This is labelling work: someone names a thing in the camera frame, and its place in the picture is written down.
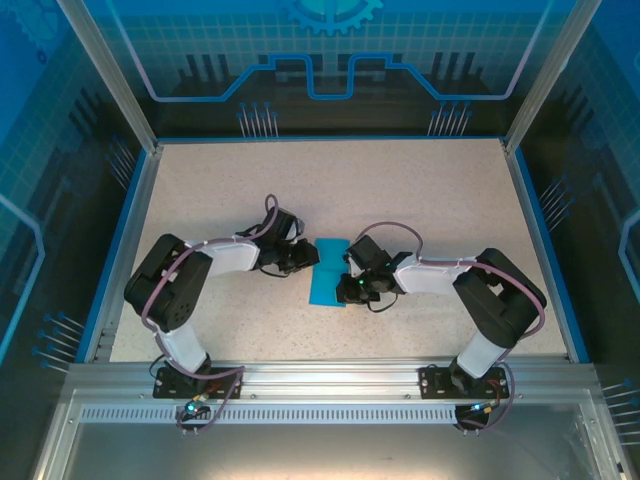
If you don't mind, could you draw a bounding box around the blue paper sheet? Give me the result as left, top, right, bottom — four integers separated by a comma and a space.
307, 237, 351, 307

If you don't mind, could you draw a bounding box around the metal sheet tray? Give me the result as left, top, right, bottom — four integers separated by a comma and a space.
32, 388, 626, 480

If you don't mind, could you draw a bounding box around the blue table edge strip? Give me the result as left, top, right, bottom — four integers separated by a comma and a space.
512, 147, 592, 364
73, 148, 149, 364

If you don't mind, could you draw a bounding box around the connector with green light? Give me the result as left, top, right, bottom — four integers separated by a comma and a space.
180, 393, 210, 420
464, 398, 503, 417

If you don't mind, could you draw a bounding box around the wide aluminium base rail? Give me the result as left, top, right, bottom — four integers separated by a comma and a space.
64, 355, 601, 401

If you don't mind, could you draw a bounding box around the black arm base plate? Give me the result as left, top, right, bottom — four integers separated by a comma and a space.
418, 363, 511, 400
153, 366, 245, 400

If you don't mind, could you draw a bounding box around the slotted grey cable duct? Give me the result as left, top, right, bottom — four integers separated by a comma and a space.
78, 406, 506, 426

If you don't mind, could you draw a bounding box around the aluminium table side rail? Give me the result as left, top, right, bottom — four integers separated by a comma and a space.
499, 139, 572, 361
82, 144, 164, 364

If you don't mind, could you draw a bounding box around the aluminium frame post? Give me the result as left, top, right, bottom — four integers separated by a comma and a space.
502, 0, 604, 156
55, 0, 165, 154

